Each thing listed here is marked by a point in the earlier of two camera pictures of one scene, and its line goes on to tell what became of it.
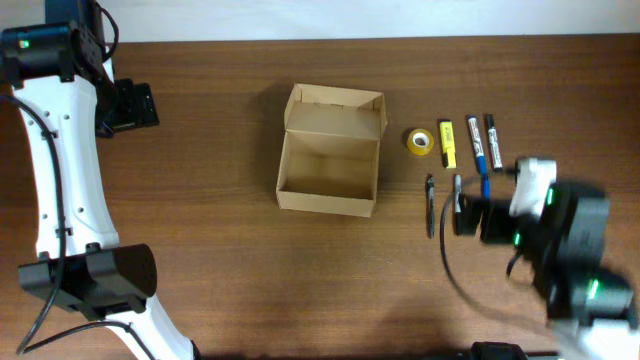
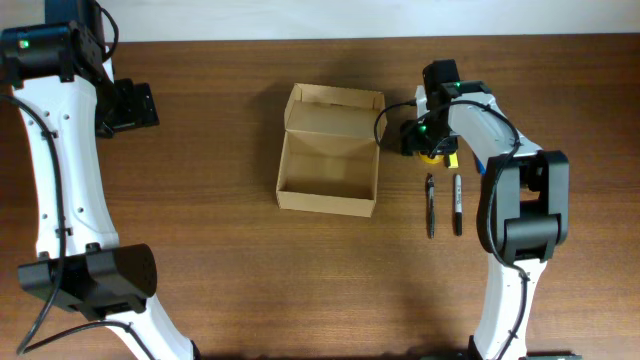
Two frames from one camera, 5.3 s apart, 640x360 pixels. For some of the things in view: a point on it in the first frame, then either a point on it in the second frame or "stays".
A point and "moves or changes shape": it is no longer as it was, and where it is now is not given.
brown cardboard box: [331, 156] stays
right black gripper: [494, 209] -> [410, 141]
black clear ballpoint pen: [431, 205] stays
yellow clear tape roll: [420, 142] moves or changes shape
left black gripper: [140, 108] stays
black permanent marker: [457, 204] stays
